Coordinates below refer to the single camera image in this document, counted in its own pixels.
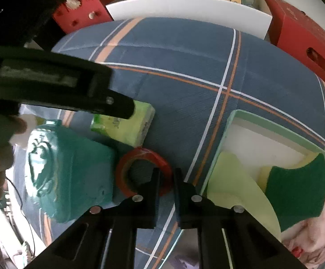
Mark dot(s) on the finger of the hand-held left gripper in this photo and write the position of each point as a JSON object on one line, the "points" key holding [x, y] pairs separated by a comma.
{"points": [[117, 105]]}

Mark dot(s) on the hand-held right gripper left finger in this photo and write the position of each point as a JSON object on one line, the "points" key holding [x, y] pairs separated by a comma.
{"points": [[151, 201]]}

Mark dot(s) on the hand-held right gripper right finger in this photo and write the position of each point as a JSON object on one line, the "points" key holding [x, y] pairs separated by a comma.
{"points": [[180, 201]]}

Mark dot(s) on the green tissue pack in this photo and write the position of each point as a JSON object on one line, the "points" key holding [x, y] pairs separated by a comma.
{"points": [[129, 129]]}

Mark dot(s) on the red tape roll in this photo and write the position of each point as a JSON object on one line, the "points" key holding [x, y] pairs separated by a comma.
{"points": [[151, 157]]}

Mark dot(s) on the light green cloth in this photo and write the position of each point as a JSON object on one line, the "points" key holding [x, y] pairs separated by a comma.
{"points": [[235, 190]]}

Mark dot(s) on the teal shallow box tray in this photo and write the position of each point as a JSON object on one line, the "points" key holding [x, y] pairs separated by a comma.
{"points": [[263, 140]]}

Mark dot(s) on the green and yellow sponge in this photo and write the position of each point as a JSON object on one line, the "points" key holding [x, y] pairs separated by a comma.
{"points": [[296, 190]]}

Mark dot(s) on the pink and white fluffy cloth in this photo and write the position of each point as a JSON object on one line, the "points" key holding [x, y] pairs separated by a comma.
{"points": [[319, 235]]}

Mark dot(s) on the blue plaid tablecloth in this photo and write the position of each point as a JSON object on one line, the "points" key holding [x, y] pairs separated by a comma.
{"points": [[179, 89]]}

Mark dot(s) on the teal plastic toy box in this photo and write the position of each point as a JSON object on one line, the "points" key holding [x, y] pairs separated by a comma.
{"points": [[75, 173]]}

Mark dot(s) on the red felt handbag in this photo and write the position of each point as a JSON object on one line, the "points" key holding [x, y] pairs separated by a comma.
{"points": [[81, 14]]}

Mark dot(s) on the white board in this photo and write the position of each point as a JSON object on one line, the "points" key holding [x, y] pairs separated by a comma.
{"points": [[193, 11]]}

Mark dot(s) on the red cardboard box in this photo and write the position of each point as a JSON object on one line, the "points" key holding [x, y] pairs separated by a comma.
{"points": [[299, 33]]}

